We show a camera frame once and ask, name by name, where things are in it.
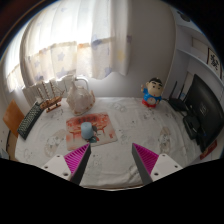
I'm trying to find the black desk device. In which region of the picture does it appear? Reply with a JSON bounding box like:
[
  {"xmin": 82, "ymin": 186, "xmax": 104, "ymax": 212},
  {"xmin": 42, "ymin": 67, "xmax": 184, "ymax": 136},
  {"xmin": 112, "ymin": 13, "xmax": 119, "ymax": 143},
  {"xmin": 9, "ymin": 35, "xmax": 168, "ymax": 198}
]
[{"xmin": 182, "ymin": 114, "xmax": 202, "ymax": 141}]

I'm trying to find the white printed tablecloth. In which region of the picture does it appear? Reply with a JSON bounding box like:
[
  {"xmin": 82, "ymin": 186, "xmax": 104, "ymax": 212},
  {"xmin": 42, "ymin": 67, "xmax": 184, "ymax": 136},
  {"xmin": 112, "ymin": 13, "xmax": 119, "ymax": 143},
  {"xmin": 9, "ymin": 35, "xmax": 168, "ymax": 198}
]
[{"xmin": 14, "ymin": 96, "xmax": 214, "ymax": 189}]

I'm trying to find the orange wooden chair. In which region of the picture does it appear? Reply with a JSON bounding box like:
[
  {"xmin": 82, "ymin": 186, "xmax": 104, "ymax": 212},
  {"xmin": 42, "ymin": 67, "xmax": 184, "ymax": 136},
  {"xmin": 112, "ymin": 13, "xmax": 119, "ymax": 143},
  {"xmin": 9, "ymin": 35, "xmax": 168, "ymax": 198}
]
[{"xmin": 2, "ymin": 99, "xmax": 26, "ymax": 161}]

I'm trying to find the wooden sailing ship model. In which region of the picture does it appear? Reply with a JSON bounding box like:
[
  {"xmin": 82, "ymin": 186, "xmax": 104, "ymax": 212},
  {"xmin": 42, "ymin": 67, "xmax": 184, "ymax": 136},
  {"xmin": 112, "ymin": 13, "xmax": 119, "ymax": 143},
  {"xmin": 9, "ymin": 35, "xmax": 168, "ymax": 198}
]
[{"xmin": 36, "ymin": 79, "xmax": 66, "ymax": 114}]

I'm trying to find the black router with antennas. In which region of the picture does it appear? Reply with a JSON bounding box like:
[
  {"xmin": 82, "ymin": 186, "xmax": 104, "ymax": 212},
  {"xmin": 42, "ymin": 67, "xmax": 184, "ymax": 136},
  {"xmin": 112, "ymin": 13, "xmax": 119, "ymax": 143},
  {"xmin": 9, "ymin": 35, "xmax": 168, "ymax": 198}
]
[{"xmin": 166, "ymin": 80, "xmax": 189, "ymax": 113}]

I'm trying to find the white wall shelf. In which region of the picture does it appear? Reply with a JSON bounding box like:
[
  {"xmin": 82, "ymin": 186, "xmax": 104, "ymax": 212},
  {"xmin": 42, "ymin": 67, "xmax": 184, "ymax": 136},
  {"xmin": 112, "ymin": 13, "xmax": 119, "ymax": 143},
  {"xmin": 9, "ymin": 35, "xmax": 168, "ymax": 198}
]
[{"xmin": 166, "ymin": 6, "xmax": 224, "ymax": 79}]

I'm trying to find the light blue computer mouse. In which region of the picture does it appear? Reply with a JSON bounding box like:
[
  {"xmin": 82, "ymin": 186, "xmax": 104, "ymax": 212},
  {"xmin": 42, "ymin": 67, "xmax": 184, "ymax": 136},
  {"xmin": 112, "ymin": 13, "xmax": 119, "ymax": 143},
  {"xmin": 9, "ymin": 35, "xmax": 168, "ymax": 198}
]
[{"xmin": 80, "ymin": 121, "xmax": 95, "ymax": 140}]

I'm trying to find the cartoon boy figurine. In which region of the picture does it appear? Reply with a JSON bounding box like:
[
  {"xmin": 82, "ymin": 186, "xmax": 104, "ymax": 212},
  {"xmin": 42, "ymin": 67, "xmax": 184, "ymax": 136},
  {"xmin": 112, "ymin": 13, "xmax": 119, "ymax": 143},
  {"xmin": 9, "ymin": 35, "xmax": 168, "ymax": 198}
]
[{"xmin": 139, "ymin": 77, "xmax": 164, "ymax": 109}]

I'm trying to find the framed calligraphy picture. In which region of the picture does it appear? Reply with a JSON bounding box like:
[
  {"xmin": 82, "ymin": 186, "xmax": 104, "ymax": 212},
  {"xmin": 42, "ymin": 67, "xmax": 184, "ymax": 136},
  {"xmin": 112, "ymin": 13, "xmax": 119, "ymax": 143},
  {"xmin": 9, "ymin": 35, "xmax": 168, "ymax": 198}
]
[{"xmin": 205, "ymin": 47, "xmax": 224, "ymax": 80}]

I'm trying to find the black monitor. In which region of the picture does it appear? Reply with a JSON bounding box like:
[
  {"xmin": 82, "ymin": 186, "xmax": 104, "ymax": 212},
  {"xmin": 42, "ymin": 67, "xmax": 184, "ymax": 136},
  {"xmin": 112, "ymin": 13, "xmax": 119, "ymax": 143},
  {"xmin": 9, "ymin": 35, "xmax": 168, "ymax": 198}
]
[{"xmin": 184, "ymin": 73, "xmax": 224, "ymax": 154}]

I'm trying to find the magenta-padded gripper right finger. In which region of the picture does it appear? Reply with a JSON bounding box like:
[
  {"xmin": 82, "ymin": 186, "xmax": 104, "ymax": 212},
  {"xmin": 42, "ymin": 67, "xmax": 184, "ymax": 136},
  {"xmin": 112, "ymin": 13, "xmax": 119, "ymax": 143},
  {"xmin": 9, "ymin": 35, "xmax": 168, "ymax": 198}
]
[{"xmin": 130, "ymin": 143, "xmax": 184, "ymax": 186}]

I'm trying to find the white star-print curtain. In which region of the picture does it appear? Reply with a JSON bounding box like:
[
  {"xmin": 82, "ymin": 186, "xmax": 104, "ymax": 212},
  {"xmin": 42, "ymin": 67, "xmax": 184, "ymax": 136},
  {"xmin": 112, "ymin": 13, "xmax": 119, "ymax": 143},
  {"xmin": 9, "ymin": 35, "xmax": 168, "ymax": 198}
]
[{"xmin": 4, "ymin": 0, "xmax": 133, "ymax": 93}]

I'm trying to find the large white conch shell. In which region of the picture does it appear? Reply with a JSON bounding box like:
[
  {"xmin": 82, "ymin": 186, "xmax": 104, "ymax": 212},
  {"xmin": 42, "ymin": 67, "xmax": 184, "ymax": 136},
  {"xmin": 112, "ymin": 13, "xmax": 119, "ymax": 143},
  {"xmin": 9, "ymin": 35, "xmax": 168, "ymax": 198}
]
[{"xmin": 65, "ymin": 79, "xmax": 96, "ymax": 116}]

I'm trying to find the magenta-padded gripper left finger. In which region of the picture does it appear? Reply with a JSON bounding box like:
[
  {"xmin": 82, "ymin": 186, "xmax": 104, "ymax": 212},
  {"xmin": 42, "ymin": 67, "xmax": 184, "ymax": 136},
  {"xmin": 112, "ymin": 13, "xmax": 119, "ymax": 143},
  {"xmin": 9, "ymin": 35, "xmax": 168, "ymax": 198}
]
[{"xmin": 41, "ymin": 143, "xmax": 92, "ymax": 186}]

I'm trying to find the red flat card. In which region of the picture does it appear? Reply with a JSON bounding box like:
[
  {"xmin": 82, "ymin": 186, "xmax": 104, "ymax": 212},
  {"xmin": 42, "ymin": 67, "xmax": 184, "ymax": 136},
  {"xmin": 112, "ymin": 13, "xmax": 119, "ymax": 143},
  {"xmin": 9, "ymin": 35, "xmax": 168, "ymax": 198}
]
[{"xmin": 199, "ymin": 139, "xmax": 218, "ymax": 160}]

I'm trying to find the red printed mouse pad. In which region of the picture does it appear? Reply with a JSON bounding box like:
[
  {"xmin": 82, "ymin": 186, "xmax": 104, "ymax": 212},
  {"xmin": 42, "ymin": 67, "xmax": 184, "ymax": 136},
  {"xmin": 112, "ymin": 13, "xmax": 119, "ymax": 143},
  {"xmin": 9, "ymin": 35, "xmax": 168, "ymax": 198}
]
[{"xmin": 65, "ymin": 112, "xmax": 118, "ymax": 152}]

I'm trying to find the black keyboard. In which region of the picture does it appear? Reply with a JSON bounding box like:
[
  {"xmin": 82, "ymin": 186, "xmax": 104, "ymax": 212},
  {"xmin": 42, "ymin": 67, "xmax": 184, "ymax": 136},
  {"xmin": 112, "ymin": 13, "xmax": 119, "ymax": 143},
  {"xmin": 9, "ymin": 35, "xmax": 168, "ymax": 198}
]
[{"xmin": 17, "ymin": 101, "xmax": 45, "ymax": 141}]

